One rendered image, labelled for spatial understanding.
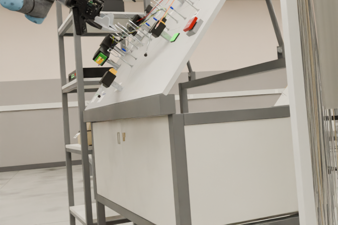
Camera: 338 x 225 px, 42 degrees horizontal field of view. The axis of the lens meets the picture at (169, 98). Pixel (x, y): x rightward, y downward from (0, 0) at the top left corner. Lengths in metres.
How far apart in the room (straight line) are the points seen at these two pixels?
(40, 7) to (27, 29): 7.58
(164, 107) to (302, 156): 0.50
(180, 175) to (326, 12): 0.66
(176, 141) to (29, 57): 7.96
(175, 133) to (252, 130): 0.29
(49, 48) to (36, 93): 0.93
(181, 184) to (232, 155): 0.21
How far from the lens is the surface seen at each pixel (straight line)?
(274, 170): 1.64
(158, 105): 1.44
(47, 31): 9.36
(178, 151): 1.45
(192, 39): 1.53
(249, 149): 1.58
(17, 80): 9.24
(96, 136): 2.44
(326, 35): 1.21
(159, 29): 1.78
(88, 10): 1.75
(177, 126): 1.44
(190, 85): 2.60
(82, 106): 2.61
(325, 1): 1.23
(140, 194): 1.82
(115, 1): 2.85
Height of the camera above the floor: 0.79
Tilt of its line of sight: 3 degrees up
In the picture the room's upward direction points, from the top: 4 degrees counter-clockwise
